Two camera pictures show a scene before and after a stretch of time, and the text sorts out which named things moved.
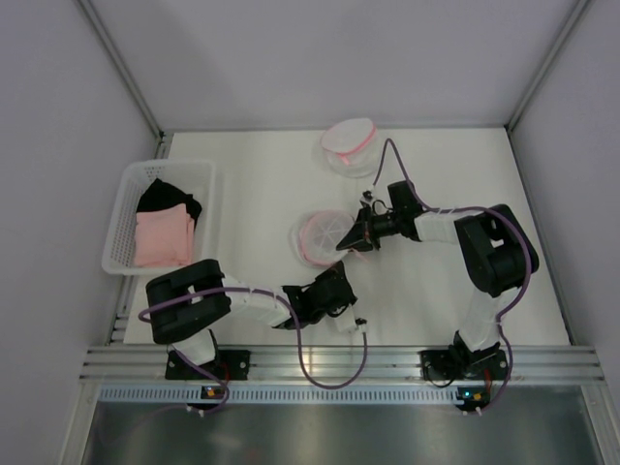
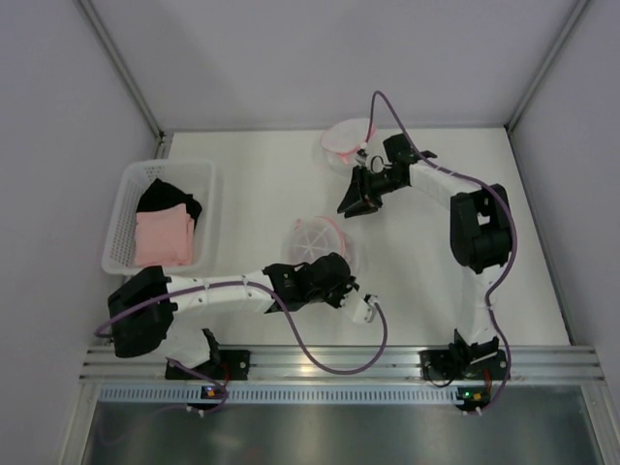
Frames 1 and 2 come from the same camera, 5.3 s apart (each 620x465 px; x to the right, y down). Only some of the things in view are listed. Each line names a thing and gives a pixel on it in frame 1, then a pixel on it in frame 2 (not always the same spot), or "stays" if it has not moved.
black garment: [162, 195] stays
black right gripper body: [367, 229] to [363, 187]
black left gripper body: [336, 279] to [336, 279]
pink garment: [164, 236] stays
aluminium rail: [141, 363] stays
